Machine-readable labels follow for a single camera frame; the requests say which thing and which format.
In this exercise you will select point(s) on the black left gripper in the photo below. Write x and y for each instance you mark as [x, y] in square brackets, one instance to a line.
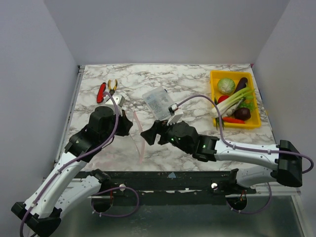
[126, 124]

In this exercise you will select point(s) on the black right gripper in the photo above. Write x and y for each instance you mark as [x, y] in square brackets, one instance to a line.
[159, 132]

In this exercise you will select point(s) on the clear zip top bag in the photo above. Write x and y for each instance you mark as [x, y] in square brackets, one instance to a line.
[132, 146]

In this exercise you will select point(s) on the green onion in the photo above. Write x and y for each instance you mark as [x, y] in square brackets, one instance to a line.
[217, 119]

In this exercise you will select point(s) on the pale green celery stalk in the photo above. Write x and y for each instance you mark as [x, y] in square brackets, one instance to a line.
[220, 108]

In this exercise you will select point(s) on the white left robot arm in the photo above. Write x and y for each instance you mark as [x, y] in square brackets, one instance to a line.
[44, 210]

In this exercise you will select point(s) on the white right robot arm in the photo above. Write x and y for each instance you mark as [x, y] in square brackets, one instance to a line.
[273, 163]

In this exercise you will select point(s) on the red utility knife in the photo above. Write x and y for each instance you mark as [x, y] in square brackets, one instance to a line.
[100, 94]

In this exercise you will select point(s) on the clear plastic screw box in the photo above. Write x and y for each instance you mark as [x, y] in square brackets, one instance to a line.
[159, 101]

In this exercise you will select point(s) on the red tomato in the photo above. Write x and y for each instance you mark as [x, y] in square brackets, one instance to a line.
[222, 98]

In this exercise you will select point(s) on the orange carrot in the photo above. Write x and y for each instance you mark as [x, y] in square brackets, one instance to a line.
[232, 120]

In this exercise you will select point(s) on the green cabbage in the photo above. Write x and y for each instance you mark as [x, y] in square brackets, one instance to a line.
[226, 86]

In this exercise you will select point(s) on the dark red beet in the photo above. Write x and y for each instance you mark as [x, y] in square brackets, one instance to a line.
[242, 114]

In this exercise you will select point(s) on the green grapes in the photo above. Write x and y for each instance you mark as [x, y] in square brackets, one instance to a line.
[248, 102]

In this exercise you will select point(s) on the purple eggplant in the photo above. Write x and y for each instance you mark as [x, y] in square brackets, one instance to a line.
[241, 84]

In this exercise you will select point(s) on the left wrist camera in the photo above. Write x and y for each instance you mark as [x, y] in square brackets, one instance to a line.
[118, 99]

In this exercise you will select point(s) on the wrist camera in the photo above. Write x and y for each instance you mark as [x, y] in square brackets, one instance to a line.
[118, 99]
[176, 113]

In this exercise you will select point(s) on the yellow handled pliers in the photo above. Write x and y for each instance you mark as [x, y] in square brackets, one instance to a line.
[111, 88]

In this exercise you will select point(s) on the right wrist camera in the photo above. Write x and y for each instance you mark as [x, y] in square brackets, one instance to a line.
[176, 113]

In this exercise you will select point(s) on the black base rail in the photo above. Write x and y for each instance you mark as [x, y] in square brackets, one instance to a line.
[169, 188]

